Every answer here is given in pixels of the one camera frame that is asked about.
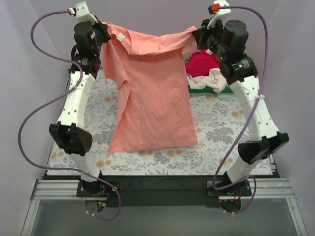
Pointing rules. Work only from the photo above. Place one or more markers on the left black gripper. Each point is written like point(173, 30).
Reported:
point(102, 33)

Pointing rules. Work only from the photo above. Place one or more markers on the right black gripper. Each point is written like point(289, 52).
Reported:
point(200, 34)

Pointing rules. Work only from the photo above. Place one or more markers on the salmon pink t shirt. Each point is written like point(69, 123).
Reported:
point(153, 110)

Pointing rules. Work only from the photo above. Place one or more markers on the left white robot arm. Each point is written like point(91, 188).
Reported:
point(68, 132)

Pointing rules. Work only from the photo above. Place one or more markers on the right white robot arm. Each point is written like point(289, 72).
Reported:
point(264, 136)

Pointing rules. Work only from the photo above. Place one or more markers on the magenta t shirt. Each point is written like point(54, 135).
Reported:
point(200, 63)

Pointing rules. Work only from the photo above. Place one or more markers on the white t shirt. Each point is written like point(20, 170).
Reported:
point(214, 80)

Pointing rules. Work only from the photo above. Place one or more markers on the green plastic bin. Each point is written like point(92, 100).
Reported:
point(207, 89)

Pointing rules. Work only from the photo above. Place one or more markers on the floral table mat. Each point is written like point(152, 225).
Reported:
point(218, 120)

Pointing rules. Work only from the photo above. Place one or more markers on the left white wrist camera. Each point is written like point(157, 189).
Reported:
point(82, 13)

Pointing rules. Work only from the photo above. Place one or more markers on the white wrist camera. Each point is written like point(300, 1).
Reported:
point(217, 12)
point(82, 13)

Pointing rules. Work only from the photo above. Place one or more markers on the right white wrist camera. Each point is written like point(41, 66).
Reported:
point(217, 12)

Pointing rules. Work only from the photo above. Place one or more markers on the aluminium frame rail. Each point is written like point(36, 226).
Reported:
point(269, 209)

